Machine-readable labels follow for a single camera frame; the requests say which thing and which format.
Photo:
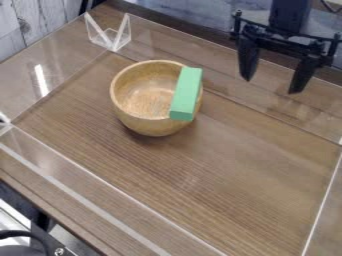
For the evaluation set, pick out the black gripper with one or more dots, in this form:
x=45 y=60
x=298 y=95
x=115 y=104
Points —
x=286 y=29

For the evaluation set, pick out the green rectangular block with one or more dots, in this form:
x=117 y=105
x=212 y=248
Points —
x=181 y=109

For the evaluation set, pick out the wooden bowl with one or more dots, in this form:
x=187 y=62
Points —
x=141 y=91

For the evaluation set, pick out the clear acrylic tray walls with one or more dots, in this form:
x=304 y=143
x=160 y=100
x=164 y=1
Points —
x=244 y=184

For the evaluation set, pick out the clear acrylic corner bracket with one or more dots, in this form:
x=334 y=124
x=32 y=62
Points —
x=109 y=39

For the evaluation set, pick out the black metal table bracket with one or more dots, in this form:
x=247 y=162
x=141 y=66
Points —
x=56 y=248

